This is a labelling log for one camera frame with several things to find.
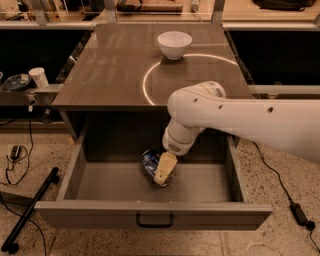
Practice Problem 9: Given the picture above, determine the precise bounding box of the black cable left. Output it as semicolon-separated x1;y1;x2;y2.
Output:
0;105;48;256

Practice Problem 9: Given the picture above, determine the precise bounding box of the black bar on floor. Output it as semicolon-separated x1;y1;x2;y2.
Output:
0;167;60;254

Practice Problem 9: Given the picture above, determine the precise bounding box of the white ceramic bowl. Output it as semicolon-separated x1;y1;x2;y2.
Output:
157;31;192;60

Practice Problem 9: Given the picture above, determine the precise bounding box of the black power adapter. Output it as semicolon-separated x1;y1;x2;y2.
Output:
290;201;315;231
10;145;21;160

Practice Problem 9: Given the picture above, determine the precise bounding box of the black cable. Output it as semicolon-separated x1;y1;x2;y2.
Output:
0;105;48;256
253;141;320;253

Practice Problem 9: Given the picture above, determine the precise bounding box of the black power adapter right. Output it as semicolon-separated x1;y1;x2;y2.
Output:
290;201;315;231

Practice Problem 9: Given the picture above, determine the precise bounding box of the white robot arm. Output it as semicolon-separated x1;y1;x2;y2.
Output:
154;81;320;185

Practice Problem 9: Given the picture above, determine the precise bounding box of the blue pepsi can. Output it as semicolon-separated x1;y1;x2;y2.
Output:
142;149;160;179

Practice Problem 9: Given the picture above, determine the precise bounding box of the metal shelf rail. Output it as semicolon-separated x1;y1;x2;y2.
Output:
0;84;62;106
248;85;320;99

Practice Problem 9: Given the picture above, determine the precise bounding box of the white paper cup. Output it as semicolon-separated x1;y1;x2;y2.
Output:
29;67;49;88

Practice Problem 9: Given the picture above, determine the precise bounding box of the black power adapter left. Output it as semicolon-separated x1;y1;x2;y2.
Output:
10;145;21;160

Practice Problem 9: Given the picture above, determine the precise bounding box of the black drawer handle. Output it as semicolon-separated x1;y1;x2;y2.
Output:
136;214;174;229

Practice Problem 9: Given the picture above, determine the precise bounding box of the black cable right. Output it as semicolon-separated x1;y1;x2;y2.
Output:
253;141;320;253

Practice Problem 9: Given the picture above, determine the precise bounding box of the dark blue plate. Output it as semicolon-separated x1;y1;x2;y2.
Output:
3;74;32;92

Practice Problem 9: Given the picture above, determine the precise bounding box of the metal shelf rail right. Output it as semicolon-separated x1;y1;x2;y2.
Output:
248;85;320;99

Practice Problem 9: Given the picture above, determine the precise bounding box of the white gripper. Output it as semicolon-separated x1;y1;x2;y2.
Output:
154;119;204;185

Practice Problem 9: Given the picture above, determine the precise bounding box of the metal shelf rail left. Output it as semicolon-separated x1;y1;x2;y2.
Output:
0;84;62;106

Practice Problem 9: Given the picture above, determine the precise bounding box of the grey cabinet counter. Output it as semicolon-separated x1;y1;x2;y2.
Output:
53;24;252;111

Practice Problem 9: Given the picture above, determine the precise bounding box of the grey open drawer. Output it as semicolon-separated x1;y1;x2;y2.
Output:
34;113;274;232

